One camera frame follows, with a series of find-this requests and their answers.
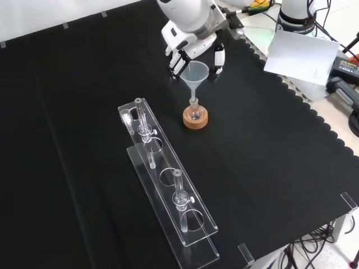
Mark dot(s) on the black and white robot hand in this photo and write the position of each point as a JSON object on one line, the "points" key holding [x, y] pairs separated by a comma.
{"points": [[196, 46]]}

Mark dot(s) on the clear acrylic funnel stand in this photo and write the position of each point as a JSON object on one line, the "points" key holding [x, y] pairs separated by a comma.
{"points": [[168, 179]]}

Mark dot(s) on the clear acrylic edge clamp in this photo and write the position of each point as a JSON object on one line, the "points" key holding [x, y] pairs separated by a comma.
{"points": [[349, 203], [246, 253]]}

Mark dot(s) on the grey tape piece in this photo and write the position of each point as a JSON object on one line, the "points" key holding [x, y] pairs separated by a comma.
{"points": [[104, 13], [65, 25], [2, 44]]}

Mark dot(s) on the round-bottom glass flask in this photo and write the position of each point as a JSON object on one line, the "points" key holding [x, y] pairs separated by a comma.
{"points": [[195, 113]]}

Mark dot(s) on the clear plastic funnel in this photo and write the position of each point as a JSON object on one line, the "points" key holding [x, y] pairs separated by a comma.
{"points": [[194, 74]]}

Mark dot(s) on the black bench cloth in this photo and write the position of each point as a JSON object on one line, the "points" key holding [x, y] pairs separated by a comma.
{"points": [[252, 140]]}

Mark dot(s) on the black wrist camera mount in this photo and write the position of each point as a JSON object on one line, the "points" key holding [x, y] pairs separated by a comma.
{"points": [[234, 23]]}

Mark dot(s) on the pale board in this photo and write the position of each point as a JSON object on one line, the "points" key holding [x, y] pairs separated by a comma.
{"points": [[300, 59]]}

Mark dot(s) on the grey and black device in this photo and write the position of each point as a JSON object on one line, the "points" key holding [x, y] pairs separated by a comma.
{"points": [[343, 91]]}

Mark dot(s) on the black power unit yellow label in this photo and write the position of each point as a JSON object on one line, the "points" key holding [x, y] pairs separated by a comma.
{"points": [[346, 68]]}

